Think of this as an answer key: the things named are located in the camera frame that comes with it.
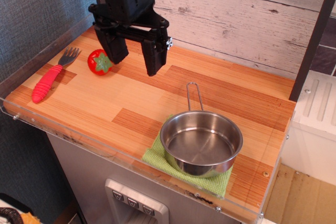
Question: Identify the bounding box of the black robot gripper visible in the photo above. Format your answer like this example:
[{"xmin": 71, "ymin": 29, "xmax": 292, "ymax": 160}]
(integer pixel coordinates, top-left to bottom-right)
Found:
[{"xmin": 89, "ymin": 0, "xmax": 172, "ymax": 77}]

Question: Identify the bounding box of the stainless steel pot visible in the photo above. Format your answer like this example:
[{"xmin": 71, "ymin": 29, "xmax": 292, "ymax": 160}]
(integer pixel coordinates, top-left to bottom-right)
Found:
[{"xmin": 159, "ymin": 81, "xmax": 244, "ymax": 178}]

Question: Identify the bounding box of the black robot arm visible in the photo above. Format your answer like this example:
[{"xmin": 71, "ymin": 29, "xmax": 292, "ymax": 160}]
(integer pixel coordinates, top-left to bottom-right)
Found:
[{"xmin": 89, "ymin": 0, "xmax": 172, "ymax": 76}]

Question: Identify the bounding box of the green towel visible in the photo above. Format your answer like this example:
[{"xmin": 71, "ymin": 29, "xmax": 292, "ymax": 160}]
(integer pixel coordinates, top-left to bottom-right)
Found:
[{"xmin": 142, "ymin": 130, "xmax": 234, "ymax": 197}]

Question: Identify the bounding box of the red toy tomato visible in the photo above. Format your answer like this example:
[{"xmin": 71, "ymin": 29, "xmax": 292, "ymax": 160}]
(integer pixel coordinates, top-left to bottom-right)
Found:
[{"xmin": 87, "ymin": 49, "xmax": 113, "ymax": 76}]

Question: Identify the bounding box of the grey toy cabinet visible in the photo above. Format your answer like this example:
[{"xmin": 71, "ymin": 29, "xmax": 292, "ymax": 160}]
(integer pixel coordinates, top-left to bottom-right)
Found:
[{"xmin": 48, "ymin": 134, "xmax": 238, "ymax": 223}]

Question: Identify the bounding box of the silver dispenser button panel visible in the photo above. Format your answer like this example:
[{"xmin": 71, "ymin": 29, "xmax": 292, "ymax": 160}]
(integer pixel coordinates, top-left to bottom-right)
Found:
[{"xmin": 105, "ymin": 178, "xmax": 170, "ymax": 223}]

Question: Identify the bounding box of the red handled fork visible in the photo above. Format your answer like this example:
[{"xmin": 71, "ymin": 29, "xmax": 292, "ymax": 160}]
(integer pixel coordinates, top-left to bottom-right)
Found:
[{"xmin": 31, "ymin": 48, "xmax": 80, "ymax": 103}]

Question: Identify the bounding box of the dark right shelf post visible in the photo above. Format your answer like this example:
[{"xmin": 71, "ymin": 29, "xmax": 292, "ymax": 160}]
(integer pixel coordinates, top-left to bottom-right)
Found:
[{"xmin": 289, "ymin": 0, "xmax": 335, "ymax": 102}]

